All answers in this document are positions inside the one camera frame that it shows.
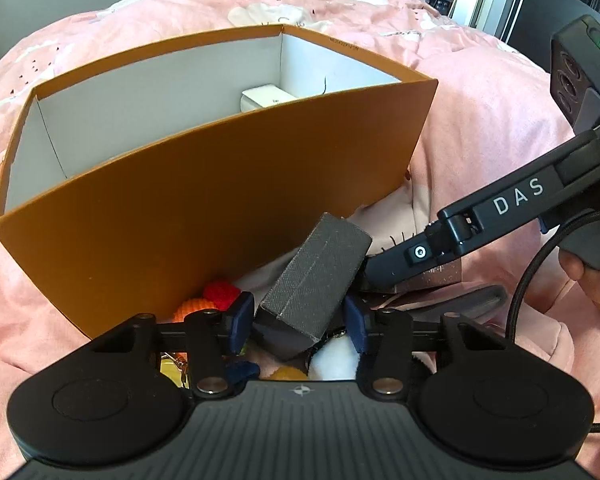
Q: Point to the pink printed bed quilt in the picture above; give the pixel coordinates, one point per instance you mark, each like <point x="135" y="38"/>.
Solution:
<point x="491" y="114"/>

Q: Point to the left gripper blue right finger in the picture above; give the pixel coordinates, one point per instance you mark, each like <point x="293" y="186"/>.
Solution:
<point x="354" y="319"/>

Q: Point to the orange cardboard storage box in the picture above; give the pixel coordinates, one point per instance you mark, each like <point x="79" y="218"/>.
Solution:
<point x="131" y="181"/>

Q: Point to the person's right hand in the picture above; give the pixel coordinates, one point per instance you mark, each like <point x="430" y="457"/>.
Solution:
<point x="587" y="278"/>

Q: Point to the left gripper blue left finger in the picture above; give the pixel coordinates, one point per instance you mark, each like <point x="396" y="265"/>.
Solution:
<point x="241" y="314"/>

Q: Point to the orange crochet plush keychain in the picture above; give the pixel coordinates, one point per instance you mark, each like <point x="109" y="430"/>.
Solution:
<point x="194" y="345"/>

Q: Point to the white fluffy pompom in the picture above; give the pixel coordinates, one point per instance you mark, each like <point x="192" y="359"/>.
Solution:
<point x="336" y="360"/>

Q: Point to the white glasses case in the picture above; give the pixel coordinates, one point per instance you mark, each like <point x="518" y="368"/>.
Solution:
<point x="264" y="96"/>

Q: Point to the dark grey gift box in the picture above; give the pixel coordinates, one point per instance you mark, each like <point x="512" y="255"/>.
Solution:
<point x="297" y="310"/>

